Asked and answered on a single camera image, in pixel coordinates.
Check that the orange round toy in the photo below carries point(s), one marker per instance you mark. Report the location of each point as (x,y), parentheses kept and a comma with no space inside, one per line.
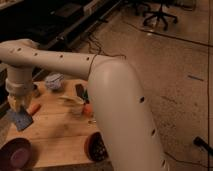
(87,110)

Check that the purple bowl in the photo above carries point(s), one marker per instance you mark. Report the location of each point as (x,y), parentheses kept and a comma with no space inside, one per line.
(15,154)

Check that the orange carrot toy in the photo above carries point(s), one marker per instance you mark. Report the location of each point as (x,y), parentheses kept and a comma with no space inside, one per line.
(33,109)

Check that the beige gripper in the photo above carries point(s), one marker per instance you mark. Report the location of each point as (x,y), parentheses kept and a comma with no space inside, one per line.
(18,102)

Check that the black rectangular block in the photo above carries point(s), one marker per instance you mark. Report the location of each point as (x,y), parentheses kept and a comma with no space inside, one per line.
(80,90)

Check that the cream plastic toy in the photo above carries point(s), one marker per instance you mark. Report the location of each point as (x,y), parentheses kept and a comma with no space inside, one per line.
(75,104)

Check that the blue white patterned cup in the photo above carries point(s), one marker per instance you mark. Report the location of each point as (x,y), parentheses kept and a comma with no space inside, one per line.
(54,82)

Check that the black object on floor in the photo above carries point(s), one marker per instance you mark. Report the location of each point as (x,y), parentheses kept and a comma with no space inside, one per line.
(201,143)

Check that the black office chair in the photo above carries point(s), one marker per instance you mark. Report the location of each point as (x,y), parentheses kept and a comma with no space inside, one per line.
(159,15)

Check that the brown speckled bowl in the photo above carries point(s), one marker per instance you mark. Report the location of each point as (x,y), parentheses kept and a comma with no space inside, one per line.
(94,148)

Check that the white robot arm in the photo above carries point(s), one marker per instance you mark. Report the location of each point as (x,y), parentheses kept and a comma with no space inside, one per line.
(115,92)

